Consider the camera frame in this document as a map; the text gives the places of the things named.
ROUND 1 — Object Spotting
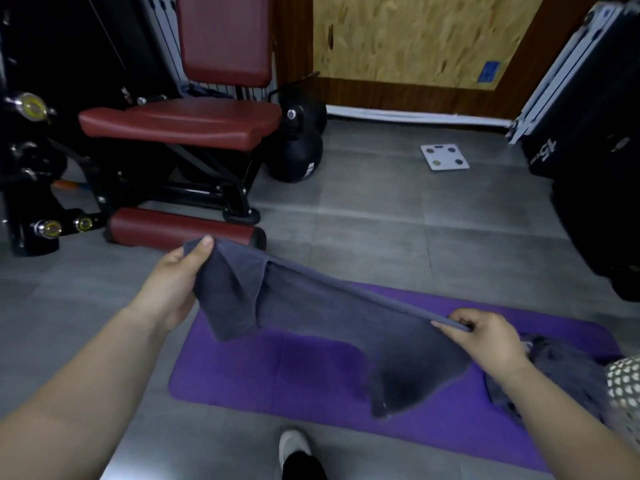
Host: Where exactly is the person's right hand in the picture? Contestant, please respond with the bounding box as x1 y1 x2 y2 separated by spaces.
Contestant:
431 308 531 383

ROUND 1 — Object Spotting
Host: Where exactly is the person's left hand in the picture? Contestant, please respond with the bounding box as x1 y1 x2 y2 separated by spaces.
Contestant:
127 235 215 333

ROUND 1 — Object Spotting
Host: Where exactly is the white perforated laundry basket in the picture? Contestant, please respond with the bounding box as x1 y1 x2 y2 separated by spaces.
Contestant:
602 354 640 448

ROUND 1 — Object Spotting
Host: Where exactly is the dark grey tagged towel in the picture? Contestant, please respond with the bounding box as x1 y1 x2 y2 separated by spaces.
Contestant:
182 238 473 419

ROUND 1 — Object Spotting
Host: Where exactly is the person's right forearm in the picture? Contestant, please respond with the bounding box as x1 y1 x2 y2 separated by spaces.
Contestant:
495 364 640 480

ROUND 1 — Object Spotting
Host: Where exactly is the person's left forearm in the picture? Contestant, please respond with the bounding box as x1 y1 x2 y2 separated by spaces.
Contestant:
0 304 171 480

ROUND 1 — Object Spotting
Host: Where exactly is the person's white shoe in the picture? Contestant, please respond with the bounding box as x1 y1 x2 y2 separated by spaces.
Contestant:
278 428 312 468

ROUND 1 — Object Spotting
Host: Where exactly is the person's dark trouser leg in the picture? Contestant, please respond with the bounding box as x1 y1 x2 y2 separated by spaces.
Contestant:
282 450 329 480

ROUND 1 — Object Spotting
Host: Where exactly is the red padded gym roller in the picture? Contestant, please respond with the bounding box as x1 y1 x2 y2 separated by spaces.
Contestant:
105 207 267 251

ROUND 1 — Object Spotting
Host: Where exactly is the black equipment foot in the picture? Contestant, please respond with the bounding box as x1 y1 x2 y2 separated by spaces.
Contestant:
222 207 261 225

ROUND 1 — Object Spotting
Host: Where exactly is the purple yoga mat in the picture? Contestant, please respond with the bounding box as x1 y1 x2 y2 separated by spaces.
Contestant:
168 280 626 474

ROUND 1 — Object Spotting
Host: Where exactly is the red bench seat pad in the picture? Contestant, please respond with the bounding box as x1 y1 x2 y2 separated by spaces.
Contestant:
78 97 283 151

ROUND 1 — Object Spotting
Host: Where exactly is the black medicine ball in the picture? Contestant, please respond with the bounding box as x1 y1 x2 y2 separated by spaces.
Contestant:
277 84 329 137
265 122 325 184

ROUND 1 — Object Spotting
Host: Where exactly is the white bathroom scale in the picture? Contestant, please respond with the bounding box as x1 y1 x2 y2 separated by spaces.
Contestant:
419 143 471 171

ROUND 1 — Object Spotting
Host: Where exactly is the red padded gym machine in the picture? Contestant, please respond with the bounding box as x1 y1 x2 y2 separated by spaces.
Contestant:
0 0 151 258

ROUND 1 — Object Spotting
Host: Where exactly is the red bench backrest pad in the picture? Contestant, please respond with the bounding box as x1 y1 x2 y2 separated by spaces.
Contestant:
175 0 273 89

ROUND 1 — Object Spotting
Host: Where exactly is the black bench frame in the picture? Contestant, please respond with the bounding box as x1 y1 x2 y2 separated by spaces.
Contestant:
49 139 262 225

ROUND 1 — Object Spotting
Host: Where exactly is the white vertical frame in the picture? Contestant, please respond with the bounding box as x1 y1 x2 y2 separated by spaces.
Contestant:
505 0 626 145

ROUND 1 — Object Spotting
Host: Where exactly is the beige wall board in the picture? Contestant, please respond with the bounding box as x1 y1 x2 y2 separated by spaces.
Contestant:
312 0 546 91

